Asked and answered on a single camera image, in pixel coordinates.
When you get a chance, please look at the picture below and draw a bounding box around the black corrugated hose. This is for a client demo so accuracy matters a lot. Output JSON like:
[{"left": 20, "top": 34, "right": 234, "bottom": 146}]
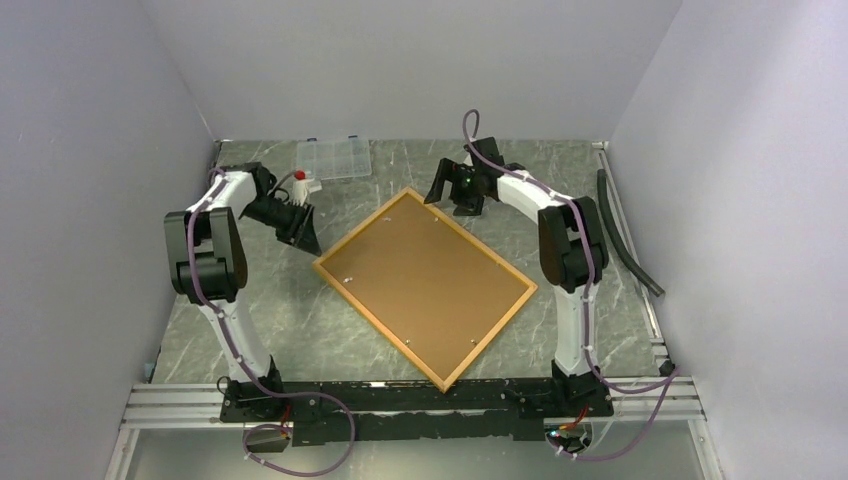
[{"left": 596, "top": 168, "right": 666, "bottom": 297}]

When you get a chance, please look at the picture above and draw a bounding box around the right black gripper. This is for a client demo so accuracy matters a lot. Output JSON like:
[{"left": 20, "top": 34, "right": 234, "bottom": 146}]
[{"left": 423, "top": 158, "right": 483, "bottom": 216}]

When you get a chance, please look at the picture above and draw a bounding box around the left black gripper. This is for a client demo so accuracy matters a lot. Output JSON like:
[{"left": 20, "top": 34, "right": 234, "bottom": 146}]
[{"left": 243, "top": 196, "right": 323, "bottom": 256}]

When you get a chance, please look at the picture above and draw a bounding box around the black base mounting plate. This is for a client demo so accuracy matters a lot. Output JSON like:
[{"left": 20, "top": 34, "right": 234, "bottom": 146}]
[{"left": 219, "top": 377, "right": 614, "bottom": 446}]

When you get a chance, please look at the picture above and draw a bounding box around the brown backing board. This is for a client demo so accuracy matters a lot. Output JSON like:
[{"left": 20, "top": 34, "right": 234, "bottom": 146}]
[{"left": 320, "top": 194, "right": 531, "bottom": 386}]

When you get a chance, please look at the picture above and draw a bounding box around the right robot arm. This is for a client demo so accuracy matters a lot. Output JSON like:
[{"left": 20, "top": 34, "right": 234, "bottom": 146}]
[{"left": 425, "top": 137, "right": 609, "bottom": 415}]

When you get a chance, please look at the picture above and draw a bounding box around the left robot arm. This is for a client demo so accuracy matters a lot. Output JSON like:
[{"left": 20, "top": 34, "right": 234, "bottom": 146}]
[{"left": 164, "top": 162, "right": 322, "bottom": 420}]

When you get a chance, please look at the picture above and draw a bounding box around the clear plastic organizer box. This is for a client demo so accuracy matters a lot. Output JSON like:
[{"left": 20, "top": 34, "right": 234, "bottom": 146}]
[{"left": 295, "top": 136, "right": 372, "bottom": 181}]

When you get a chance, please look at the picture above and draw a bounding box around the aluminium rail frame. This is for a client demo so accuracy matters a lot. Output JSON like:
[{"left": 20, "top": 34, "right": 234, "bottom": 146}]
[{"left": 107, "top": 377, "right": 724, "bottom": 479}]

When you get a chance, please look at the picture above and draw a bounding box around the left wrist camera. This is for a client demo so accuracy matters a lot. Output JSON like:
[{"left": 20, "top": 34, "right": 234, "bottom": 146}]
[{"left": 290, "top": 170, "right": 322, "bottom": 206}]

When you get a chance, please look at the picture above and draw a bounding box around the yellow wooden picture frame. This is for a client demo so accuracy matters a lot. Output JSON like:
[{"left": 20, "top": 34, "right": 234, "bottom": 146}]
[{"left": 311, "top": 186, "right": 539, "bottom": 395}]

